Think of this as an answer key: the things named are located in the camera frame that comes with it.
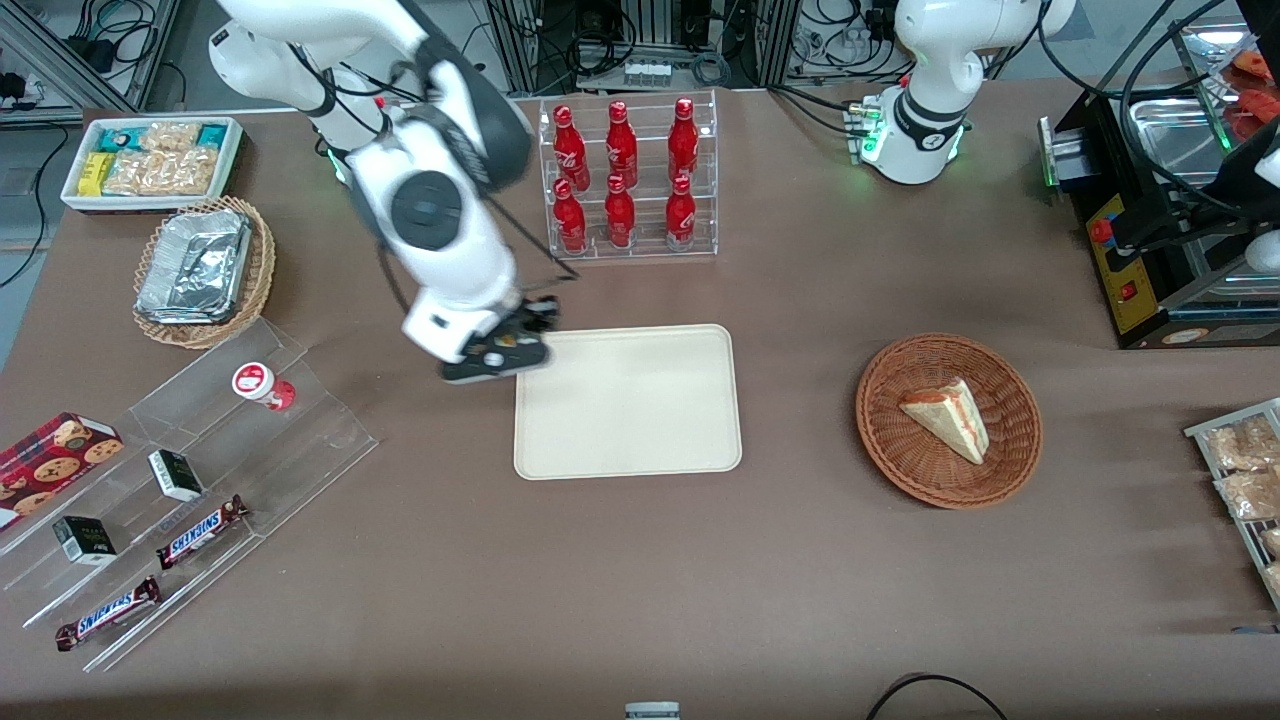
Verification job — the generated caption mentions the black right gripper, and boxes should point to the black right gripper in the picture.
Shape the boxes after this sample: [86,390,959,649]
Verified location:
[443,298,559,385]

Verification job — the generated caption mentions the cream plastic tray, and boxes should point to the cream plastic tray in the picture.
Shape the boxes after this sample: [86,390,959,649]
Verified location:
[513,323,744,481]

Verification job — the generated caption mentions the red cola bottle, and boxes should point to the red cola bottle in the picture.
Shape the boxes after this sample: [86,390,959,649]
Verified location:
[668,97,700,181]
[553,104,591,191]
[605,100,639,189]
[553,178,588,254]
[604,174,637,249]
[665,175,697,251]

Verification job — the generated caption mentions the clear acrylic bottle rack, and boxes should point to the clear acrylic bottle rack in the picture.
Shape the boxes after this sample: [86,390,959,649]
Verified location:
[538,90,719,264]

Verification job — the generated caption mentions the clear acrylic stepped display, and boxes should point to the clear acrylic stepped display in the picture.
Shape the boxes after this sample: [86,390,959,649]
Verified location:
[0,317,379,673]

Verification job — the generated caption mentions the red white yogurt cup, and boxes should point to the red white yogurt cup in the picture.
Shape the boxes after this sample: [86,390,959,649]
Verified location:
[232,362,297,412]

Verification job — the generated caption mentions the oval light wicker basket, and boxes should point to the oval light wicker basket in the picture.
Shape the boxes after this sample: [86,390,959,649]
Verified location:
[132,196,277,350]

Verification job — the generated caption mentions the stacked foil containers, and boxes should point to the stacked foil containers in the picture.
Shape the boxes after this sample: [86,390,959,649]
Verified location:
[136,208,253,326]

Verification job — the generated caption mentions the white plastic snack bin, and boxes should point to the white plastic snack bin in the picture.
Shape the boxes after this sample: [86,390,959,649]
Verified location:
[60,116,245,216]

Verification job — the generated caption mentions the small dark green box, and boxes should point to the small dark green box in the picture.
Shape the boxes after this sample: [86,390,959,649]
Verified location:
[52,515,118,567]
[148,449,205,503]

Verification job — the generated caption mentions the brown snickers bar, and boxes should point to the brown snickers bar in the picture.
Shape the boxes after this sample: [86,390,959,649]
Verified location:
[55,577,162,652]
[155,495,249,571]

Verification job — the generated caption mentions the clear bag of crackers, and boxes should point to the clear bag of crackers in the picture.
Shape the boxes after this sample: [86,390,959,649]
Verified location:
[103,148,216,196]
[140,122,201,153]

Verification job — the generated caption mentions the wrapped triangle sandwich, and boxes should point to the wrapped triangle sandwich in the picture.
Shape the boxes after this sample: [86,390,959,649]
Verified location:
[898,377,991,466]

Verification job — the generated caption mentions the red plaid cookie box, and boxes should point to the red plaid cookie box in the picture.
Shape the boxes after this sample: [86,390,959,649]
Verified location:
[0,412,125,531]

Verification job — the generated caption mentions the round brown wicker basket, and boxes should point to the round brown wicker basket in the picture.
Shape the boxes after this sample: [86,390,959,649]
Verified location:
[855,333,1044,511]

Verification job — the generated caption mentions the aluminium frame rack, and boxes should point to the aluminium frame rack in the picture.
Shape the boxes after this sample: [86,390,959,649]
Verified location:
[485,0,801,93]

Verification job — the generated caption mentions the thin black cable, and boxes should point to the thin black cable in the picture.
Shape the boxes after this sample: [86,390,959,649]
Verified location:
[0,150,61,291]

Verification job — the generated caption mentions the black floor cable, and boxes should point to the black floor cable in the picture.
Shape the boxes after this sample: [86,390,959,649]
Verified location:
[865,673,1011,720]

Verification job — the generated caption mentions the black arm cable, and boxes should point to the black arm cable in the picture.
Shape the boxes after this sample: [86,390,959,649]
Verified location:
[1035,0,1241,216]

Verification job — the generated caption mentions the grey wire rack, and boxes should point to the grey wire rack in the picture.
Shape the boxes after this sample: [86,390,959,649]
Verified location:
[1185,398,1280,613]

